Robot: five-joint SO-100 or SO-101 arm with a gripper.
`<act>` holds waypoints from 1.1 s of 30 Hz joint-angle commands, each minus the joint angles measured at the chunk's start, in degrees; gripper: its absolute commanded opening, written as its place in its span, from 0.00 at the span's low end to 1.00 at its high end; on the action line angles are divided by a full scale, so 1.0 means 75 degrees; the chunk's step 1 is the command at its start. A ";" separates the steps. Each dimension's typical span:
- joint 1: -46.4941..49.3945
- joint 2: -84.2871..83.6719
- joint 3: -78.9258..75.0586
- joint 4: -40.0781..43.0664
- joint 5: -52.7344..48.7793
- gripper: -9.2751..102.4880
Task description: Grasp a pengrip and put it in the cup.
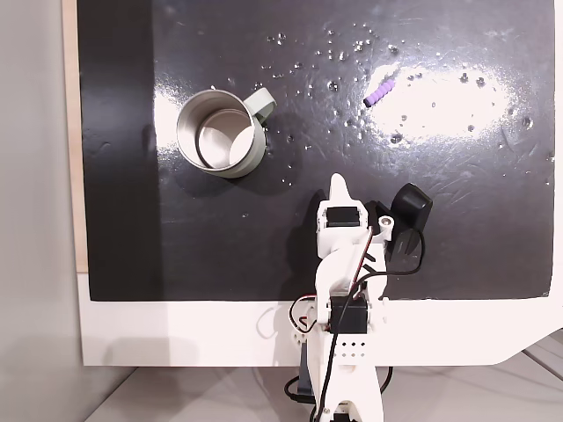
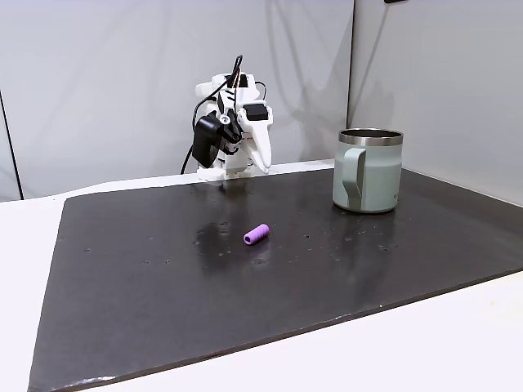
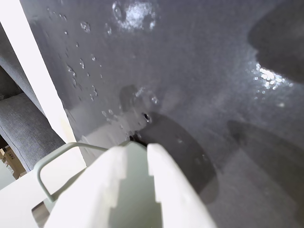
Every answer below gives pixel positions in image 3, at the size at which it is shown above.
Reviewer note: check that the grey fabric sofa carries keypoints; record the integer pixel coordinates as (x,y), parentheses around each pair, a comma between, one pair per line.
(23,123)

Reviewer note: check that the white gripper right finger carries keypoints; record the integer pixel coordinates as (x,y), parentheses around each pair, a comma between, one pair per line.
(175,197)

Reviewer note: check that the dark grey glossy mat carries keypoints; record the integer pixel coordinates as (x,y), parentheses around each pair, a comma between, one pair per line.
(180,71)

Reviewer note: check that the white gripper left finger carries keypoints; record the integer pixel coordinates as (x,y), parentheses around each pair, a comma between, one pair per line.
(90,197)

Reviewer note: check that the brown cardboard box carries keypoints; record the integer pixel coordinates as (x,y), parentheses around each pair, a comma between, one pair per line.
(12,162)

